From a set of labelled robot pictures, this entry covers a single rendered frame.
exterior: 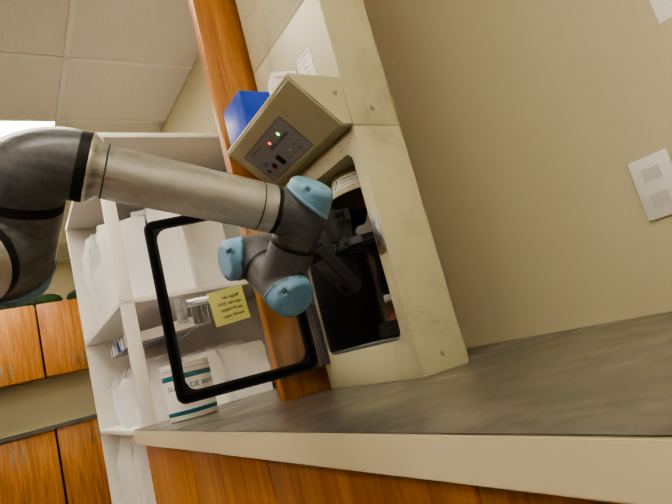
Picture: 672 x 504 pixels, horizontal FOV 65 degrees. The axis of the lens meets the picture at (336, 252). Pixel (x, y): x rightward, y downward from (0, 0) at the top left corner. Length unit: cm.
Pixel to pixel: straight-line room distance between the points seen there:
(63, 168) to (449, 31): 101
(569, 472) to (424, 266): 64
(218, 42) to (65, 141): 77
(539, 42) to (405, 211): 49
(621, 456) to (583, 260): 87
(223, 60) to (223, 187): 69
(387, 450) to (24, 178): 53
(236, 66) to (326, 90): 47
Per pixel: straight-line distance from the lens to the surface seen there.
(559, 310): 126
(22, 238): 78
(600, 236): 118
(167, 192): 76
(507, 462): 42
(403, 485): 58
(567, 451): 38
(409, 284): 95
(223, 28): 149
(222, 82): 139
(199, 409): 149
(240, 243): 92
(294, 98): 100
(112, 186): 76
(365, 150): 99
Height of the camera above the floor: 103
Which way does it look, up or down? 10 degrees up
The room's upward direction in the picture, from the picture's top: 15 degrees counter-clockwise
